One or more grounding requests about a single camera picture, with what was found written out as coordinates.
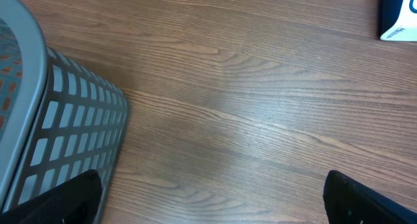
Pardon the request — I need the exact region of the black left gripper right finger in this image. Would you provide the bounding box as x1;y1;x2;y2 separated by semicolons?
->
323;170;416;224

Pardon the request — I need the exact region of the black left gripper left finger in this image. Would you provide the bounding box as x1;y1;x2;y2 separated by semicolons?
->
1;169;103;224

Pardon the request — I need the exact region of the white barcode scanner stand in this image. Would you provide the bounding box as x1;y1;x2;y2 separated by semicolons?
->
379;0;416;42

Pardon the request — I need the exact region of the dark grey plastic basket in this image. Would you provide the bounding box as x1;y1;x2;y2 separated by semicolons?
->
1;0;129;223

